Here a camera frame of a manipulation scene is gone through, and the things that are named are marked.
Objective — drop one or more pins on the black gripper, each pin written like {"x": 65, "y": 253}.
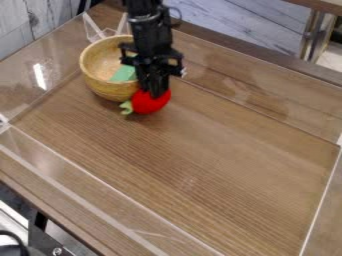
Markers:
{"x": 168, "y": 62}

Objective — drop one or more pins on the red plush fruit green stem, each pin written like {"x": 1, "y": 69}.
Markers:
{"x": 141, "y": 103}

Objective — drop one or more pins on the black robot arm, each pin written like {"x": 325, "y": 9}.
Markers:
{"x": 149, "y": 52}

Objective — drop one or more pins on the green rectangular block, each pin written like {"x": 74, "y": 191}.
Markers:
{"x": 122, "y": 74}

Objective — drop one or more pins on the wooden bowl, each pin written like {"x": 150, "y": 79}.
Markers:
{"x": 98, "y": 62}

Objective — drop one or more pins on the clear acrylic tray walls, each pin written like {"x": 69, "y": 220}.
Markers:
{"x": 221, "y": 176}

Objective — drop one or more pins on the metal table leg background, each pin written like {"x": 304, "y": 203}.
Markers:
{"x": 316, "y": 35}

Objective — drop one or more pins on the black metal table frame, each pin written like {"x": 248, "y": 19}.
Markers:
{"x": 40, "y": 240}

